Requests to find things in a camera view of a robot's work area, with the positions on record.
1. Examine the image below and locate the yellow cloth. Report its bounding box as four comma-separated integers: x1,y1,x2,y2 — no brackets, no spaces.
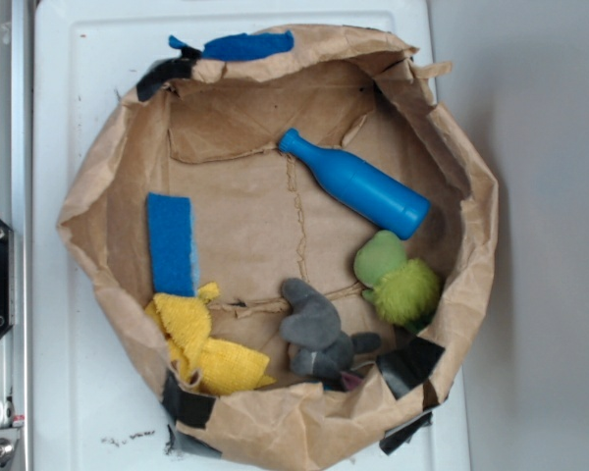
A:
145,283,276,395

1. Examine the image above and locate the brown paper bag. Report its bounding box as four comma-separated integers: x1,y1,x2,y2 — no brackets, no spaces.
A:
58,25,499,470

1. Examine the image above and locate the blue plastic bottle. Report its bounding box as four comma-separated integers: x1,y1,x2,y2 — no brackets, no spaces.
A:
279,129,431,240

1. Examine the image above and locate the grey plush toy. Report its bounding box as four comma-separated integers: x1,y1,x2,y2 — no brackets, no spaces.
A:
279,278,382,392

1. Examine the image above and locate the blue felt strip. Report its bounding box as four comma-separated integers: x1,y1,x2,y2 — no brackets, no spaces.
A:
146,192,199,297

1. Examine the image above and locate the green plush toy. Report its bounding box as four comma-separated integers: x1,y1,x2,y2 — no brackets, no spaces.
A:
353,230,442,335

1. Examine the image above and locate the white plastic tray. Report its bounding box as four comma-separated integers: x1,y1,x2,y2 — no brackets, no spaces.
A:
32,1,498,470

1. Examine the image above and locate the aluminium frame rail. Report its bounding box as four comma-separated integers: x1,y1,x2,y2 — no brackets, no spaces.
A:
0,1,35,470

